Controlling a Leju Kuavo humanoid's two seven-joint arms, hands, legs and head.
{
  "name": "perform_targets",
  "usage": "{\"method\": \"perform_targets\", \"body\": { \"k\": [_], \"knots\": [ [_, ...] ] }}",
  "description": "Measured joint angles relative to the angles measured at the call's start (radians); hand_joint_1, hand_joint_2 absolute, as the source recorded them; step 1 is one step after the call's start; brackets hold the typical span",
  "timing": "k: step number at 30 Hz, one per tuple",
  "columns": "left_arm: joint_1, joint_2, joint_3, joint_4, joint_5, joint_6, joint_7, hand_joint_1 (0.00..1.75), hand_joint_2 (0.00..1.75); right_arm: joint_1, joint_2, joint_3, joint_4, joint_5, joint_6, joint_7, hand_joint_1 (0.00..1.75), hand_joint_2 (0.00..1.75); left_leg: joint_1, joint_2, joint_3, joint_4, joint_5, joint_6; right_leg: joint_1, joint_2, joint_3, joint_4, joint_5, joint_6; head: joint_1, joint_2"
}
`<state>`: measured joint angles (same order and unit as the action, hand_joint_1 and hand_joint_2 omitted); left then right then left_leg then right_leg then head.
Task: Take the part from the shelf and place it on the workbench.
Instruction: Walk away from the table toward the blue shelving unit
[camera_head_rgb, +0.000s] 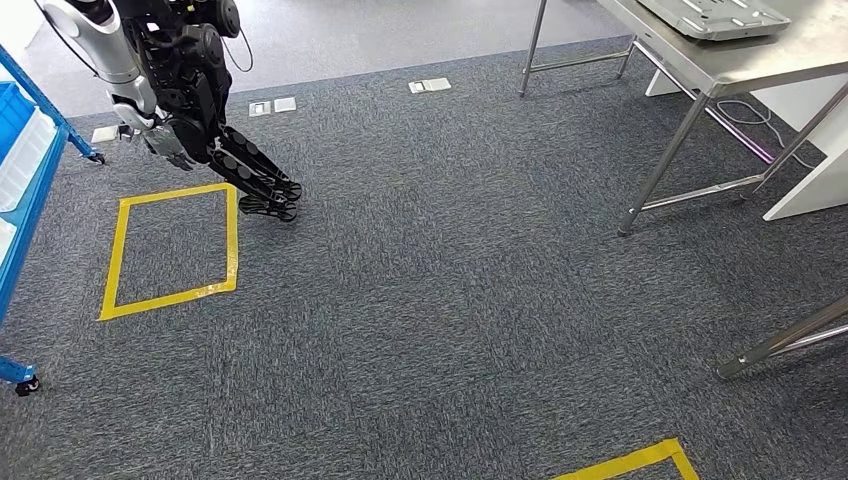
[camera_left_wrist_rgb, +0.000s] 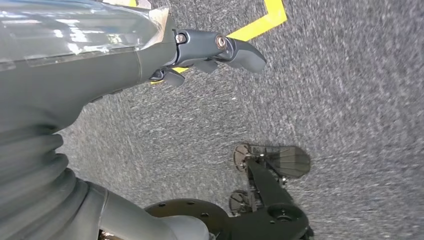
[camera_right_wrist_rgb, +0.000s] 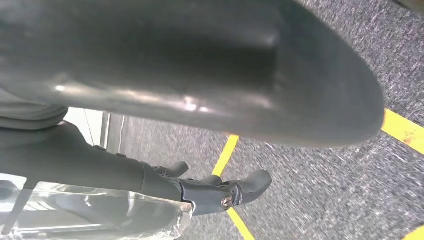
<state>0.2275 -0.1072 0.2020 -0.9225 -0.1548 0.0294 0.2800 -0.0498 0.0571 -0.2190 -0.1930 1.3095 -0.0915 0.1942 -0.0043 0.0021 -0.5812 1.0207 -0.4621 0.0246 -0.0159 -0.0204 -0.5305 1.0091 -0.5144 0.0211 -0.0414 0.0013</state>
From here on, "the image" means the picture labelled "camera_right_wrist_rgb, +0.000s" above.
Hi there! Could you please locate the yellow floor tape square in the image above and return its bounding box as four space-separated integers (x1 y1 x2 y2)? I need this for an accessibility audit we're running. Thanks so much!
211 108 424 240

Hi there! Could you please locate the stainless steel table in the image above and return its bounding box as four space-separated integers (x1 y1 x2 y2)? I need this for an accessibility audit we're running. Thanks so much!
99 111 112 150

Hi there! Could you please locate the white cabinet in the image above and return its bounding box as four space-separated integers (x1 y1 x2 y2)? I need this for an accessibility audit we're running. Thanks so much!
62 107 104 147

